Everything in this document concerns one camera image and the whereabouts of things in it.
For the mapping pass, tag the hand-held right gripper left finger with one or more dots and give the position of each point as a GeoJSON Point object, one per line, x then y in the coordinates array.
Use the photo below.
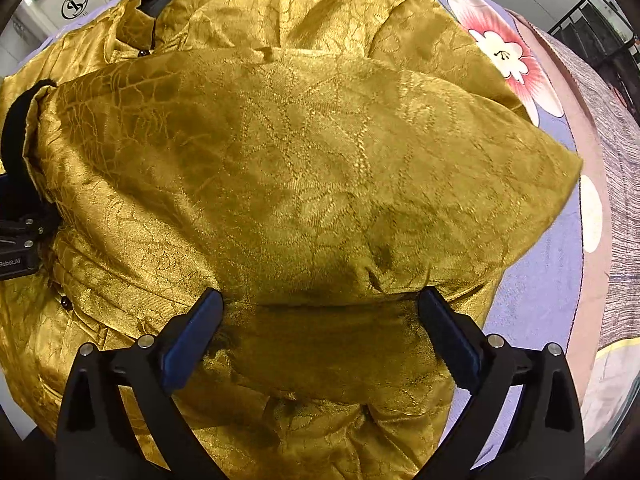
{"type": "Point", "coordinates": [195, 340]}

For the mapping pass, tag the gold satin padded jacket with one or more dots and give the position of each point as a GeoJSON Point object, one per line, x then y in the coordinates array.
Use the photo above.
{"type": "Point", "coordinates": [300, 160]}

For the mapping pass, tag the white beauty machine with screen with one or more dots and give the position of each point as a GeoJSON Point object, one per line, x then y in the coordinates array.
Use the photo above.
{"type": "Point", "coordinates": [75, 5]}

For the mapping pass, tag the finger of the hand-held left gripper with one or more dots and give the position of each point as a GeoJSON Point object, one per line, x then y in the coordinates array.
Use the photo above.
{"type": "Point", "coordinates": [25, 220]}

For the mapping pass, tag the grey striped cloth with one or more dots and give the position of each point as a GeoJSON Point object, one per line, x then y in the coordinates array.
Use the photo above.
{"type": "Point", "coordinates": [620, 160]}

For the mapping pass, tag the purple floral bedsheet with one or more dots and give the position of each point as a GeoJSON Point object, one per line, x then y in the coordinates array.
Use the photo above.
{"type": "Point", "coordinates": [540, 285]}

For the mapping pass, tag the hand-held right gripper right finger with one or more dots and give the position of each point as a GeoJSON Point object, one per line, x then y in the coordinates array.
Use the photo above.
{"type": "Point", "coordinates": [447, 345]}

